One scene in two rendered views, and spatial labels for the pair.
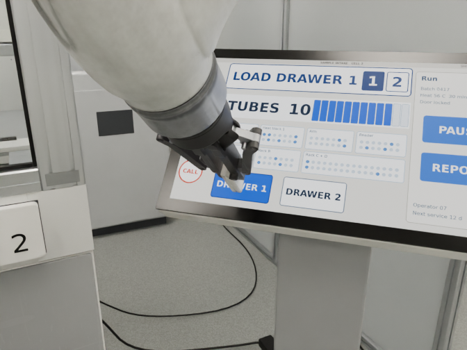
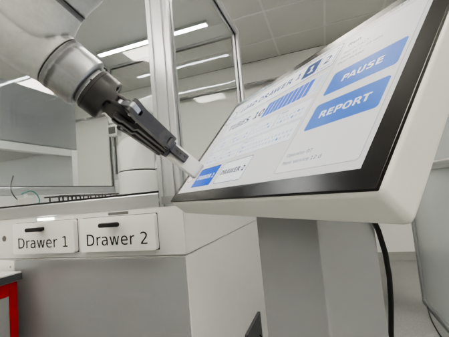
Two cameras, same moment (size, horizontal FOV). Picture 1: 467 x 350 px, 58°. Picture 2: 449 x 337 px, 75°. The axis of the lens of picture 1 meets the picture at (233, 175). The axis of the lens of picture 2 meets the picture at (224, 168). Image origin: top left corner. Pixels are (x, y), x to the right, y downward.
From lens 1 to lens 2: 57 cm
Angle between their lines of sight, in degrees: 51
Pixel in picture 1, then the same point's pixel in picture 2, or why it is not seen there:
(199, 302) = not seen: outside the picture
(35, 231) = (152, 231)
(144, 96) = (13, 63)
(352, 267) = (308, 268)
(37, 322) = (152, 301)
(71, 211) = (174, 222)
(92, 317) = (184, 310)
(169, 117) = (43, 80)
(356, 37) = not seen: outside the picture
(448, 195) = (320, 136)
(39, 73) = not seen: hidden behind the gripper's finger
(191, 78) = (27, 48)
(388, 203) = (270, 161)
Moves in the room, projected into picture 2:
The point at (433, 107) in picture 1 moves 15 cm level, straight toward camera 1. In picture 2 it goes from (346, 63) to (240, 55)
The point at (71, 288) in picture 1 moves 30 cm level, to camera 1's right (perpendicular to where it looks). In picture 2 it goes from (172, 281) to (247, 300)
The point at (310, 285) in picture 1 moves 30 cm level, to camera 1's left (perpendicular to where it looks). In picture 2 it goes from (283, 293) to (177, 271)
